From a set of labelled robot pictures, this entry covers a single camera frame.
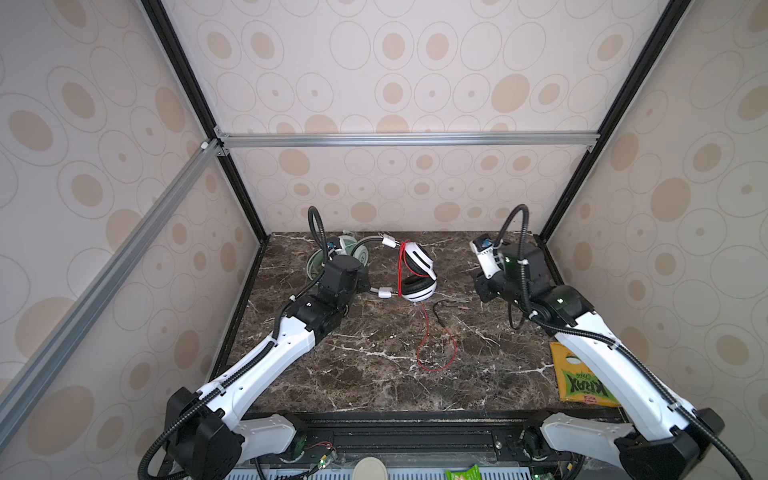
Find silver aluminium back rail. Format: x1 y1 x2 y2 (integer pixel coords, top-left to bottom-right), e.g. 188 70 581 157
219 130 600 150

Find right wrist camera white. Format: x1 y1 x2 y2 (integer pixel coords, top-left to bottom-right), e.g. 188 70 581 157
470 233 503 279

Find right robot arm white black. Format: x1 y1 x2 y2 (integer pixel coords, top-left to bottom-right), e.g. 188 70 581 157
470 204 751 479

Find mint green headphones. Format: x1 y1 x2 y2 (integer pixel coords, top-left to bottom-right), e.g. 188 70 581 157
305 231 370 280

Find silver aluminium left rail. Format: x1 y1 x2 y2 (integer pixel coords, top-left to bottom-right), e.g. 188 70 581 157
1 138 223 449

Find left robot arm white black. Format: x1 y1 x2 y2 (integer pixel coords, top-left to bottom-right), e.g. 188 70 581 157
137 207 364 479

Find red headphone cable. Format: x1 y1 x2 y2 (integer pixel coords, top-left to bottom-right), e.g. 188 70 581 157
397 239 475 374

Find silver aluminium rail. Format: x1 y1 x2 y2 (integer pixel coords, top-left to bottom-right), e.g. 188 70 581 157
219 130 600 150
1 138 223 449

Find white black headphones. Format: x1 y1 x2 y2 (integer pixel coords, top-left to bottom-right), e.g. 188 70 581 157
349 234 437 303

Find black frame post right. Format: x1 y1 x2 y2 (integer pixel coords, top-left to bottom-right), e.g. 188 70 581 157
538 0 692 244

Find black mounting base rail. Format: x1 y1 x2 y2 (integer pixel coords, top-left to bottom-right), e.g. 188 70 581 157
149 410 673 480

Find yellow chips bag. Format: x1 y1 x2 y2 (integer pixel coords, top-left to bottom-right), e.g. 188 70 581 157
550 342 620 407

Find black frame post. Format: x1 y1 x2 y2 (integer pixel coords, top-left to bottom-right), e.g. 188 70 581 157
139 0 270 244
538 0 692 244

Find cream lid jar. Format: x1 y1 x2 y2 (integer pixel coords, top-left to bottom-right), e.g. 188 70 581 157
351 457 388 480

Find black frame post left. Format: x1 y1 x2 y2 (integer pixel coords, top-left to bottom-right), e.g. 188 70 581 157
139 0 270 244

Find green snack packet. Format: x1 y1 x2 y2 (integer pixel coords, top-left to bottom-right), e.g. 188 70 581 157
444 465 482 480

